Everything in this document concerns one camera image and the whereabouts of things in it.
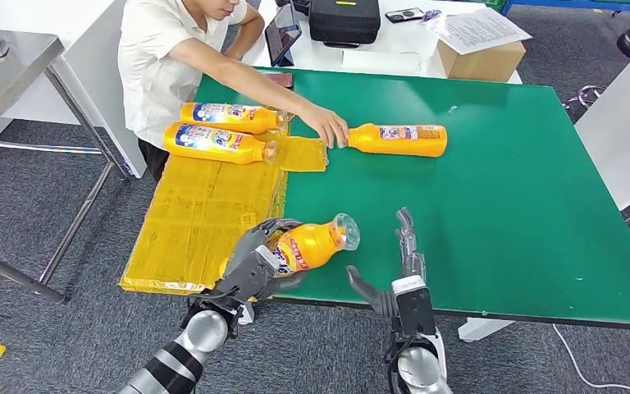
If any person's right hand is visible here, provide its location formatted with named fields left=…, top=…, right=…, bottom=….
left=299, top=103, right=350, bottom=149

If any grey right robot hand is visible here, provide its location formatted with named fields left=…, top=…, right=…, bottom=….
left=345, top=207, right=427, bottom=319

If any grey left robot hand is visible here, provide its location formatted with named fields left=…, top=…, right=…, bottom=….
left=222, top=217, right=308, bottom=300

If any orange detergent bottle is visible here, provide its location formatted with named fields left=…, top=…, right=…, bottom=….
left=162, top=121, right=278, bottom=166
left=342, top=123, right=449, bottom=158
left=267, top=213, right=361, bottom=276
left=179, top=102, right=293, bottom=135

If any smartphone with reddish screen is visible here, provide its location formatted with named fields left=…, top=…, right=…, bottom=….
left=262, top=71, right=295, bottom=91

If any yellow taped cardboard mat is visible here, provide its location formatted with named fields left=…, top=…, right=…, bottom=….
left=119, top=111, right=330, bottom=297

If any white table foot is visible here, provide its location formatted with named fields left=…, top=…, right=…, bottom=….
left=235, top=301, right=256, bottom=326
left=458, top=318, right=517, bottom=344

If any black tablet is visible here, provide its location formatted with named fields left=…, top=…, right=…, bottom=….
left=264, top=4, right=303, bottom=68

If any black carrying case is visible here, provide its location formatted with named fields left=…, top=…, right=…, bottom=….
left=308, top=0, right=381, bottom=49

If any white desk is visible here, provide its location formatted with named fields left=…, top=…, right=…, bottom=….
left=241, top=0, right=523, bottom=86

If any black smartphone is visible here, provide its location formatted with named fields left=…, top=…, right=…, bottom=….
left=384, top=7, right=426, bottom=25

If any brown cardboard box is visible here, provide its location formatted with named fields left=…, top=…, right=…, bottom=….
left=436, top=40, right=527, bottom=85

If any printed paper sheet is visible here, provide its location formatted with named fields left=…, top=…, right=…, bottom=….
left=427, top=7, right=533, bottom=57

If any person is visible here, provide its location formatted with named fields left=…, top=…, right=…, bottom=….
left=118, top=0, right=350, bottom=183

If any white panel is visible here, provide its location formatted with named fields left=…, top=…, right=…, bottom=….
left=574, top=30, right=630, bottom=212

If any blue metal rack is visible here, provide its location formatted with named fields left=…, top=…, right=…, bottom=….
left=502, top=0, right=630, bottom=23

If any white floor cable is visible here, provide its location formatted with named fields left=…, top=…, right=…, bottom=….
left=553, top=324, right=630, bottom=394

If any coiled cable bundle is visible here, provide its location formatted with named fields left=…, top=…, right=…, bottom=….
left=564, top=85, right=612, bottom=112

